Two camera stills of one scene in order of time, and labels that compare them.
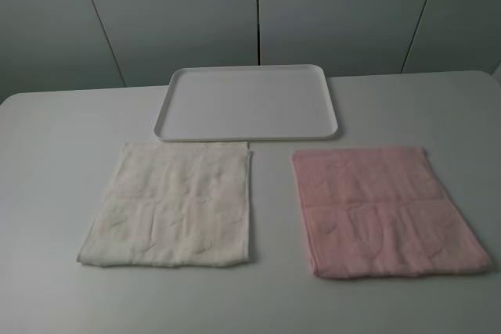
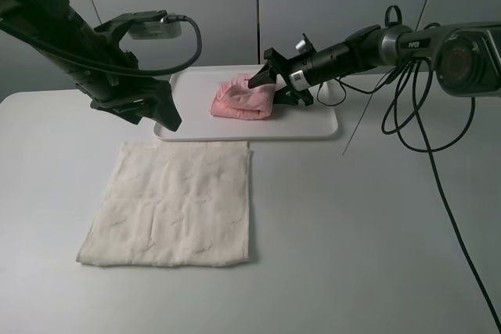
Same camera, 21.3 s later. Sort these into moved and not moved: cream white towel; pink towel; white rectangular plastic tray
Moved: pink towel
Not moved: cream white towel; white rectangular plastic tray
